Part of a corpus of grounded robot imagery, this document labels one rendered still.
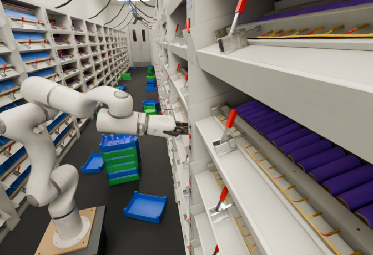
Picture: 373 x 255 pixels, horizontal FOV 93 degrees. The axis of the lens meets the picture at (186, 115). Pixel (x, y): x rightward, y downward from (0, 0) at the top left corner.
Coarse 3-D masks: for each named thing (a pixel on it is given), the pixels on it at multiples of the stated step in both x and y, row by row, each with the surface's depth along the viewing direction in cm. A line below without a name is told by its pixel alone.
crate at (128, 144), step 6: (102, 138) 174; (108, 138) 179; (114, 138) 181; (120, 138) 183; (126, 138) 184; (132, 138) 184; (102, 144) 170; (108, 144) 173; (114, 144) 173; (120, 144) 164; (126, 144) 166; (132, 144) 168; (102, 150) 161; (108, 150) 163
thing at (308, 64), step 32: (288, 0) 35; (320, 0) 29; (352, 0) 21; (192, 32) 41; (224, 32) 41; (256, 32) 29; (288, 32) 22; (320, 32) 19; (352, 32) 16; (224, 64) 27; (256, 64) 18; (288, 64) 15; (320, 64) 13; (352, 64) 12; (256, 96) 21; (288, 96) 15; (320, 96) 12; (352, 96) 10; (320, 128) 13; (352, 128) 10
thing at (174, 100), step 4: (172, 96) 119; (176, 96) 119; (172, 100) 120; (176, 100) 121; (172, 104) 120; (176, 104) 118; (176, 116) 101; (180, 116) 99; (184, 116) 98; (180, 120) 95; (184, 136) 80; (188, 136) 79; (184, 140) 77; (188, 140) 76; (184, 144) 75; (188, 144) 74; (188, 148) 65; (188, 152) 66; (188, 156) 66
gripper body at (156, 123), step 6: (150, 120) 63; (156, 120) 64; (162, 120) 65; (168, 120) 66; (150, 126) 61; (156, 126) 61; (162, 126) 61; (168, 126) 62; (174, 126) 63; (150, 132) 62; (156, 132) 63; (162, 132) 62
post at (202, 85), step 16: (208, 0) 39; (224, 0) 40; (256, 0) 41; (272, 0) 42; (208, 16) 41; (192, 64) 47; (192, 80) 49; (208, 80) 46; (192, 96) 51; (208, 96) 48; (192, 160) 59; (192, 240) 75
